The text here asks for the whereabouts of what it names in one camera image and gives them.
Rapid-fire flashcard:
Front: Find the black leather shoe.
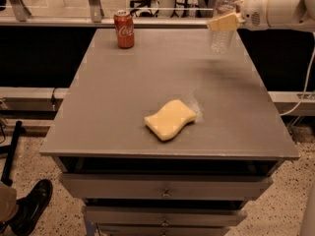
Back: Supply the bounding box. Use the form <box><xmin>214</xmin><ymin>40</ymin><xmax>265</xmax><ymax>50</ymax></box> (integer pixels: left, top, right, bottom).
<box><xmin>9</xmin><ymin>179</ymin><xmax>53</xmax><ymax>236</ymax></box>

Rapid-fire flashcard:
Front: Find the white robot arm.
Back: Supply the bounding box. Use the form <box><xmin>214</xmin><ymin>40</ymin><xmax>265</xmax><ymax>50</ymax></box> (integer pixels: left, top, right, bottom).
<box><xmin>207</xmin><ymin>0</ymin><xmax>315</xmax><ymax>32</ymax></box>

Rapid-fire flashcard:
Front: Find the white cable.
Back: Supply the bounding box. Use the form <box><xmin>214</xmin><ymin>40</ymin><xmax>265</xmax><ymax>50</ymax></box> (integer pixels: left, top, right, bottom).
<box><xmin>279</xmin><ymin>32</ymin><xmax>315</xmax><ymax>117</ymax></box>

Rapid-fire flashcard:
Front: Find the clear plastic water bottle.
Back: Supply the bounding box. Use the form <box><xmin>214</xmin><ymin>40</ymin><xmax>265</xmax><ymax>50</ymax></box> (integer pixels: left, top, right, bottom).
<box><xmin>211</xmin><ymin>0</ymin><xmax>237</xmax><ymax>54</ymax></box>

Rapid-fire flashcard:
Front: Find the black metal stand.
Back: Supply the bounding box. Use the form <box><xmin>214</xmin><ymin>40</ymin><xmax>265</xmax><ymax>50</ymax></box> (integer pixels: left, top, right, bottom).
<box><xmin>0</xmin><ymin>121</ymin><xmax>25</xmax><ymax>187</ymax></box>

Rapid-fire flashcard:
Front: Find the metal window rail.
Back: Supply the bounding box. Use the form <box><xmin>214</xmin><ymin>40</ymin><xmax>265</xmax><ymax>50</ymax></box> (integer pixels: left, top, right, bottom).
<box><xmin>0</xmin><ymin>17</ymin><xmax>207</xmax><ymax>29</ymax></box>

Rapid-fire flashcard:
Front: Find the yellow sponge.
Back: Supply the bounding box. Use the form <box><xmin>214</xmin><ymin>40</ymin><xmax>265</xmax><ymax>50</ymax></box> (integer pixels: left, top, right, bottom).
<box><xmin>144</xmin><ymin>99</ymin><xmax>197</xmax><ymax>141</ymax></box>

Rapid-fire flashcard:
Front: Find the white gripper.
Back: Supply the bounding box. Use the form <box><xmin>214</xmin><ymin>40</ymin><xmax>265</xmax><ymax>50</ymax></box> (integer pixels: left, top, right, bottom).
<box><xmin>207</xmin><ymin>0</ymin><xmax>271</xmax><ymax>31</ymax></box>

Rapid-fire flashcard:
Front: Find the red coke can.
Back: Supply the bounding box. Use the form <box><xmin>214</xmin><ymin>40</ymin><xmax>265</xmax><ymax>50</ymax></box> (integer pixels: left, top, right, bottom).
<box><xmin>114</xmin><ymin>10</ymin><xmax>135</xmax><ymax>48</ymax></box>

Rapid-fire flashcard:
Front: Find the bottom grey drawer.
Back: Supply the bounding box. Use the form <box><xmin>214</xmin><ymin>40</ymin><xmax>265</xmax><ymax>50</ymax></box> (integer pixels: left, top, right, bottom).
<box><xmin>98</xmin><ymin>224</ymin><xmax>228</xmax><ymax>236</ymax></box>

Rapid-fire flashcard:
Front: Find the middle grey drawer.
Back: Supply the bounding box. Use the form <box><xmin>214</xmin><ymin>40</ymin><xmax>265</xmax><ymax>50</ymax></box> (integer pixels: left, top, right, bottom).
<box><xmin>83</xmin><ymin>206</ymin><xmax>247</xmax><ymax>227</ymax></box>

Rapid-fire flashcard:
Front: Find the grey drawer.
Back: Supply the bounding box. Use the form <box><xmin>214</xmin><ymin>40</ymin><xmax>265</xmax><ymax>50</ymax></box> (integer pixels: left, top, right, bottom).
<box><xmin>83</xmin><ymin>206</ymin><xmax>247</xmax><ymax>227</ymax></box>
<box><xmin>60</xmin><ymin>173</ymin><xmax>273</xmax><ymax>201</ymax></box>
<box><xmin>98</xmin><ymin>224</ymin><xmax>228</xmax><ymax>236</ymax></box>

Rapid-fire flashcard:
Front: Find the grey drawer cabinet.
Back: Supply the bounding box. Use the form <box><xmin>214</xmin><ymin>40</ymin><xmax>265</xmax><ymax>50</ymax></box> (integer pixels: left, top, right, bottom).
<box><xmin>40</xmin><ymin>29</ymin><xmax>298</xmax><ymax>236</ymax></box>

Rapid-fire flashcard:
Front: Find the top grey drawer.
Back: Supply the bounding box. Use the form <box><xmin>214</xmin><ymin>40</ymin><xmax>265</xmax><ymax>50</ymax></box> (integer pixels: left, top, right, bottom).
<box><xmin>60</xmin><ymin>173</ymin><xmax>273</xmax><ymax>201</ymax></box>

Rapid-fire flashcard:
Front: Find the beige trouser leg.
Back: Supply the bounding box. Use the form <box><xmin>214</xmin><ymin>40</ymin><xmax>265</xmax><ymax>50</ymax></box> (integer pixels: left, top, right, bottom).
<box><xmin>0</xmin><ymin>183</ymin><xmax>18</xmax><ymax>222</ymax></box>

